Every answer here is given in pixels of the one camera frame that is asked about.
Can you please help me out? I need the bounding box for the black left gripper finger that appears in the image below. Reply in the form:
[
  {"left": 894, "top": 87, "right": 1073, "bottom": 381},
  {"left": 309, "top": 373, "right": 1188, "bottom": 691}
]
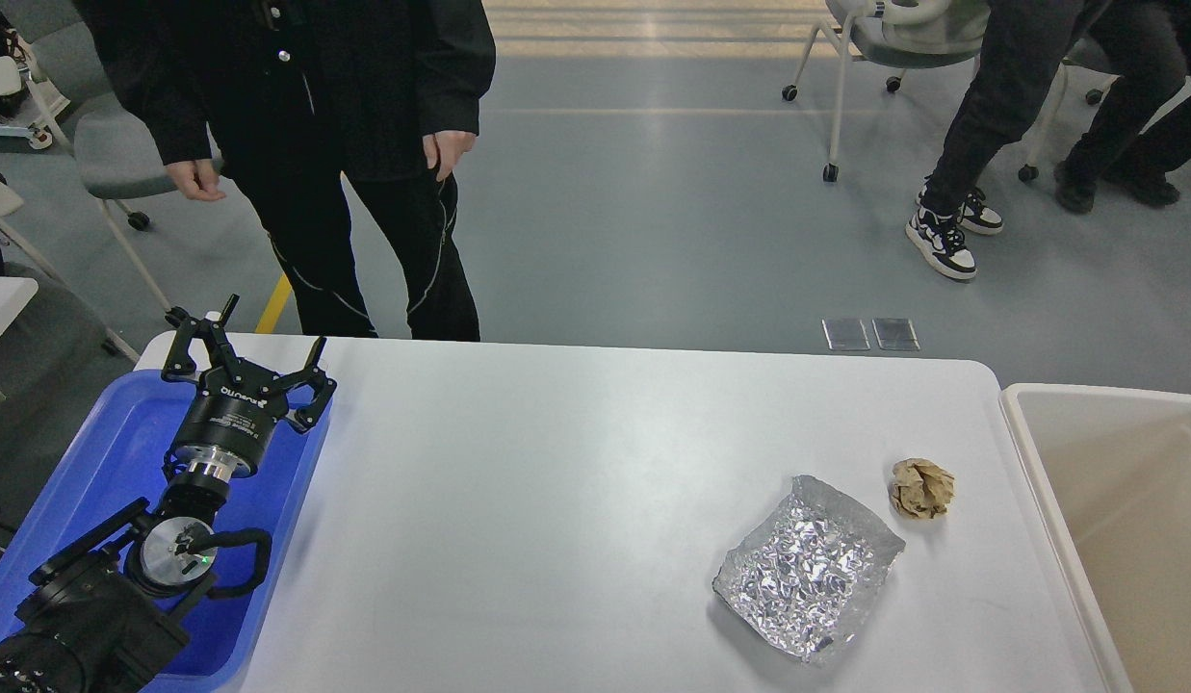
[
  {"left": 268, "top": 337, "right": 337, "bottom": 433},
  {"left": 160, "top": 295, "right": 241, "bottom": 388}
]

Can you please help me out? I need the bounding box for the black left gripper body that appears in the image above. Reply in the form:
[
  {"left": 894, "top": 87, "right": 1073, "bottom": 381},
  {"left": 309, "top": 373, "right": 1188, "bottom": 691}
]
[{"left": 168, "top": 364, "right": 304, "bottom": 477}]

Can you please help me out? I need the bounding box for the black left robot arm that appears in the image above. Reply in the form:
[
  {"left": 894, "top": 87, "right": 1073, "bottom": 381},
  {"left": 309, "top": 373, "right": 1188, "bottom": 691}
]
[{"left": 0, "top": 295, "right": 337, "bottom": 692}]

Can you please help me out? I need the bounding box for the blue plastic tray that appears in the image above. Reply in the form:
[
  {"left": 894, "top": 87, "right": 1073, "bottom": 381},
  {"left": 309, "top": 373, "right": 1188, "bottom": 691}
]
[{"left": 0, "top": 370, "right": 330, "bottom": 692}]

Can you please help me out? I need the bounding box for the grey office chair left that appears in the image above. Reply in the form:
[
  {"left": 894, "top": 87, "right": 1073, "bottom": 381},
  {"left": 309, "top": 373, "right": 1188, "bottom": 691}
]
[{"left": 0, "top": 1, "right": 175, "bottom": 311}]

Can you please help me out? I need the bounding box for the person in black clothes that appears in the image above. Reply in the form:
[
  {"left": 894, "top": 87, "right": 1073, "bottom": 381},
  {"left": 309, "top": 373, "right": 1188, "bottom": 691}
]
[{"left": 75, "top": 1, "right": 497, "bottom": 342}]

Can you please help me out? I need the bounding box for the white equipment top left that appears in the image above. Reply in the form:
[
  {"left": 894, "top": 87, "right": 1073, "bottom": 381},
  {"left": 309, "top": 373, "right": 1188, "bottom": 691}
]
[{"left": 0, "top": 27, "right": 71, "bottom": 152}]

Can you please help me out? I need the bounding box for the crumpled aluminium foil tray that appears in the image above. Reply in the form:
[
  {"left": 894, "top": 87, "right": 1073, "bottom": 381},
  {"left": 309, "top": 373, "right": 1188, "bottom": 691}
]
[{"left": 712, "top": 475, "right": 906, "bottom": 666}]

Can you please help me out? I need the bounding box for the metal floor plate left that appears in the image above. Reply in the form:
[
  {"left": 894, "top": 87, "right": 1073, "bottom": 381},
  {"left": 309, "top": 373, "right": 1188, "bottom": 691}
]
[{"left": 822, "top": 319, "right": 871, "bottom": 351}]

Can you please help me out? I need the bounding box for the metal floor plate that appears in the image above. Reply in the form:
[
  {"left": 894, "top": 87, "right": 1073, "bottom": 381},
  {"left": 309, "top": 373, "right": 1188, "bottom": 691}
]
[
  {"left": 872, "top": 319, "right": 919, "bottom": 351},
  {"left": 822, "top": 319, "right": 871, "bottom": 351}
]

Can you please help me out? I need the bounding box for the metal floor plate right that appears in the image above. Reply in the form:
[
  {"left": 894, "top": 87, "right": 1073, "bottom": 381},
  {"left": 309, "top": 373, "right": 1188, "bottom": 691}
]
[{"left": 872, "top": 319, "right": 919, "bottom": 351}]

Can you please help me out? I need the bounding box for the crumpled brown paper ball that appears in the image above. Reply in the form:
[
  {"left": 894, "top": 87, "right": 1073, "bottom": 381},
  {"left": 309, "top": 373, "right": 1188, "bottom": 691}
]
[{"left": 888, "top": 458, "right": 955, "bottom": 522}]

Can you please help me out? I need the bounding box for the grey white office chair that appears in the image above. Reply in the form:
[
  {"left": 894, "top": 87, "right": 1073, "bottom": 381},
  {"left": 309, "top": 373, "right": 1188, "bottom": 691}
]
[{"left": 781, "top": 1, "right": 990, "bottom": 183}]

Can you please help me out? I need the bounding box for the person with white sneakers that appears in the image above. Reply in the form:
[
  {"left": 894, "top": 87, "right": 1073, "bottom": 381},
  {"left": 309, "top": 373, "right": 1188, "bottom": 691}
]
[{"left": 906, "top": 1, "right": 1106, "bottom": 281}]

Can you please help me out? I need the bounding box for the white plastic bin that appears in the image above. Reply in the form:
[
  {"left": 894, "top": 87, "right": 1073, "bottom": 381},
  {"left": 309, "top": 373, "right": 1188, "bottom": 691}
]
[{"left": 1000, "top": 383, "right": 1191, "bottom": 692}]

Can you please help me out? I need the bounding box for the grey chair far right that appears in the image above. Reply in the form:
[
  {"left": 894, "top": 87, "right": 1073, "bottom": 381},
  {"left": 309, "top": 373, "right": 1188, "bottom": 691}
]
[{"left": 1017, "top": 38, "right": 1191, "bottom": 185}]

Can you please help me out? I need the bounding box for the seated person in black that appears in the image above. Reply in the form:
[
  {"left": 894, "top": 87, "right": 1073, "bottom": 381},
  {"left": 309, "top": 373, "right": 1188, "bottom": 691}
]
[{"left": 1054, "top": 1, "right": 1191, "bottom": 214}]

